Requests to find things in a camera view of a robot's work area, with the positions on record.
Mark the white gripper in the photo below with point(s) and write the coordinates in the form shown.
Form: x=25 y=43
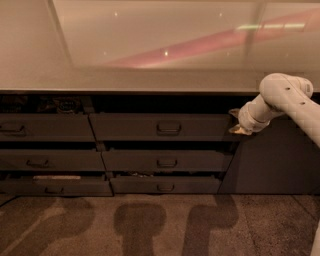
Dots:
x=247 y=119

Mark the dark drawer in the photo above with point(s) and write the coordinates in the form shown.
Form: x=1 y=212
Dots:
x=50 y=160
x=84 y=186
x=165 y=185
x=45 y=128
x=166 y=160
x=162 y=127

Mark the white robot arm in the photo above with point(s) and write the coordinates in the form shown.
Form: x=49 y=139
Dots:
x=290 y=96

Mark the dark round item in drawer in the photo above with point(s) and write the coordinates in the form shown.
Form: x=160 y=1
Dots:
x=67 y=105

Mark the white flat item in drawer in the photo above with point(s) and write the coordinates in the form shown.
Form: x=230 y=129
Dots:
x=56 y=177

